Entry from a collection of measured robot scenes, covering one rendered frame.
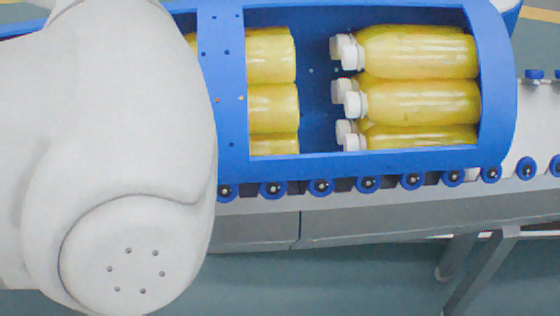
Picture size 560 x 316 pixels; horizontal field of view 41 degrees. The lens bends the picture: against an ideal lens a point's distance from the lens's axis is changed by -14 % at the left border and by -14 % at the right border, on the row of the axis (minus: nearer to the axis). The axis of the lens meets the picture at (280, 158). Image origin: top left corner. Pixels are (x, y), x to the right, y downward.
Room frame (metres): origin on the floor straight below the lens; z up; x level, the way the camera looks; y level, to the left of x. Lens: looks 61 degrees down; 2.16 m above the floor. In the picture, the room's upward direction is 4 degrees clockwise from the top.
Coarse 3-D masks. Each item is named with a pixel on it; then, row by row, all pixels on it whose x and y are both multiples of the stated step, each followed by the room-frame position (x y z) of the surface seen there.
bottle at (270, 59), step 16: (192, 48) 0.70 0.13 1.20; (256, 48) 0.71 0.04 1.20; (272, 48) 0.71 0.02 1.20; (288, 48) 0.71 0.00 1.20; (256, 64) 0.69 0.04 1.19; (272, 64) 0.69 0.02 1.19; (288, 64) 0.69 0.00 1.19; (256, 80) 0.68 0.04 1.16; (272, 80) 0.68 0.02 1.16; (288, 80) 0.68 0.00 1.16
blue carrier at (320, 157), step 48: (192, 0) 0.80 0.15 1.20; (240, 0) 0.79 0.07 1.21; (288, 0) 0.79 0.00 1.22; (336, 0) 0.79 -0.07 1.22; (384, 0) 0.81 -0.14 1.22; (432, 0) 0.82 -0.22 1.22; (480, 0) 0.85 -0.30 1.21; (240, 48) 0.68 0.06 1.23; (480, 48) 0.73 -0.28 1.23; (240, 96) 0.62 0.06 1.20; (240, 144) 0.58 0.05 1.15; (336, 144) 0.70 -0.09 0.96; (480, 144) 0.62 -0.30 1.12
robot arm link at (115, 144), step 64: (128, 0) 0.29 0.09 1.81; (0, 64) 0.21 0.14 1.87; (64, 64) 0.21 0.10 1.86; (128, 64) 0.21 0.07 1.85; (192, 64) 0.24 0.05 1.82; (0, 128) 0.17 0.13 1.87; (64, 128) 0.17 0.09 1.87; (128, 128) 0.17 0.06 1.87; (192, 128) 0.19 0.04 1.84; (0, 192) 0.14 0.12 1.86; (64, 192) 0.14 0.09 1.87; (128, 192) 0.14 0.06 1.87; (192, 192) 0.16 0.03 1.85; (0, 256) 0.12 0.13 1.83; (64, 256) 0.12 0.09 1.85; (128, 256) 0.12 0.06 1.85; (192, 256) 0.13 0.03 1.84
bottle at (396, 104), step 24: (360, 96) 0.69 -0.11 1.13; (384, 96) 0.68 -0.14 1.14; (408, 96) 0.68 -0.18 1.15; (432, 96) 0.69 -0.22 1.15; (456, 96) 0.69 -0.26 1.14; (480, 96) 0.70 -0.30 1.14; (384, 120) 0.66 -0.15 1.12; (408, 120) 0.66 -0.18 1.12; (432, 120) 0.66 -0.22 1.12; (456, 120) 0.67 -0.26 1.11
